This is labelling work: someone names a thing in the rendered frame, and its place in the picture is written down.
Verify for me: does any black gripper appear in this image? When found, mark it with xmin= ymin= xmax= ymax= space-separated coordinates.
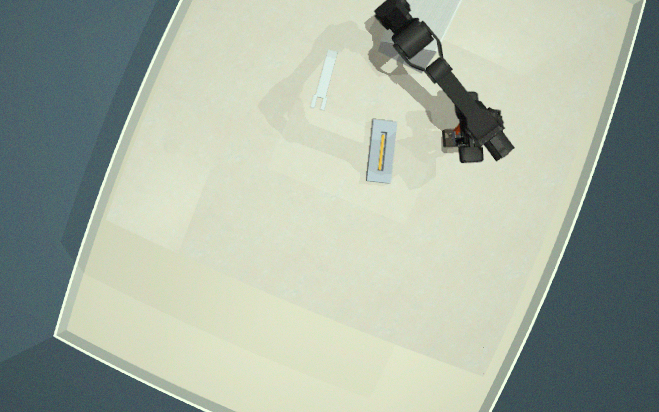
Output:
xmin=454 ymin=91 xmax=484 ymax=163

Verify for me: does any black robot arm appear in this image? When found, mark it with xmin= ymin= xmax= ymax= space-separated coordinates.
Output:
xmin=374 ymin=0 xmax=515 ymax=162

